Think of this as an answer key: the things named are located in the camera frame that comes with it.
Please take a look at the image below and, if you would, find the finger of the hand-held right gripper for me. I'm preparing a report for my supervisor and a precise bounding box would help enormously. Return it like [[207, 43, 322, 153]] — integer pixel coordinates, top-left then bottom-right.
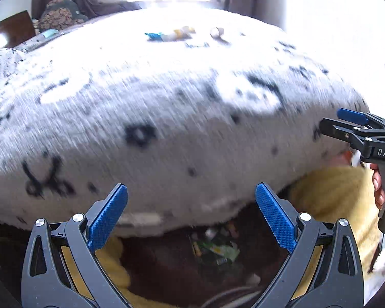
[[319, 118, 385, 151], [337, 108, 385, 128]]

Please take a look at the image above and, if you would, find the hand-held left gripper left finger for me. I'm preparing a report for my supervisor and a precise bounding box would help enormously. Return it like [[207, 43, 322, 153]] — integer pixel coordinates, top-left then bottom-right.
[[21, 183, 132, 308]]

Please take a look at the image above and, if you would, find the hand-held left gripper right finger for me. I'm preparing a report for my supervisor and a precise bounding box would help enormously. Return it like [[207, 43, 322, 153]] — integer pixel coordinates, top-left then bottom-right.
[[254, 182, 365, 308]]

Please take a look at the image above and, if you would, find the person's right hand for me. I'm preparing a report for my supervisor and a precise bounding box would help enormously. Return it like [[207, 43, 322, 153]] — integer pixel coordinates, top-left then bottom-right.
[[370, 163, 385, 211]]

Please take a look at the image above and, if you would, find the yellow fleece clothing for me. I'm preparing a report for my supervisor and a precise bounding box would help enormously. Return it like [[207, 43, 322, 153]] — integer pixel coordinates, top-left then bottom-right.
[[60, 166, 384, 308]]

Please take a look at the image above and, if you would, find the grey printed blanket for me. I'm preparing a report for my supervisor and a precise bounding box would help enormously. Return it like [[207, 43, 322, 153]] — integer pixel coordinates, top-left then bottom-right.
[[0, 6, 370, 235]]

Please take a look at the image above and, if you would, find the grey printed pillow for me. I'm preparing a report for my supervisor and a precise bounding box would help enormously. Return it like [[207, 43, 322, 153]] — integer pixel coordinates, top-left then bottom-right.
[[0, 47, 24, 103]]

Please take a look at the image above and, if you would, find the yellow and white tube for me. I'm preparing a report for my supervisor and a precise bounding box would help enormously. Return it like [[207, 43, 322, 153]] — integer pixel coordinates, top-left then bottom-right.
[[163, 26, 196, 42]]

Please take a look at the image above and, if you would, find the brown floral cushion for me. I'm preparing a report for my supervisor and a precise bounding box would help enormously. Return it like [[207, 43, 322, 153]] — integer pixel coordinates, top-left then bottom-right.
[[38, 0, 91, 33]]

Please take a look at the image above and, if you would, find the dark wooden headboard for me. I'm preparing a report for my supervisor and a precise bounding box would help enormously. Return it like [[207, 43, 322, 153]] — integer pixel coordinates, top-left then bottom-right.
[[0, 9, 36, 59]]

